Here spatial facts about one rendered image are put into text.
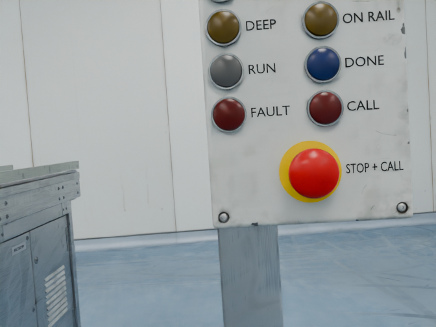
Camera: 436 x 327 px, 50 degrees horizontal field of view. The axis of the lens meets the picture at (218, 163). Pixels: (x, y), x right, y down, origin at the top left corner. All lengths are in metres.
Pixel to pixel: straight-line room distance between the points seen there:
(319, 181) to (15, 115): 4.08
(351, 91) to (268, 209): 0.12
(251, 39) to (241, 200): 0.13
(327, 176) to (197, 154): 3.77
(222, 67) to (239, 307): 0.24
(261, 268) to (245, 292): 0.03
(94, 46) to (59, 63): 0.33
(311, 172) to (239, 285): 0.16
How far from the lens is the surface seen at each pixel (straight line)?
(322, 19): 0.41
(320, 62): 0.40
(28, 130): 4.34
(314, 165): 0.37
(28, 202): 1.55
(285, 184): 0.40
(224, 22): 0.40
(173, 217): 4.18
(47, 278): 1.79
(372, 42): 0.42
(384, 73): 0.42
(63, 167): 1.81
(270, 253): 0.47
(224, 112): 0.39
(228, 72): 0.39
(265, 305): 0.49
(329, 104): 0.40
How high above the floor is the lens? 0.89
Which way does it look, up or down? 3 degrees down
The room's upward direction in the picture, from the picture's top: 4 degrees counter-clockwise
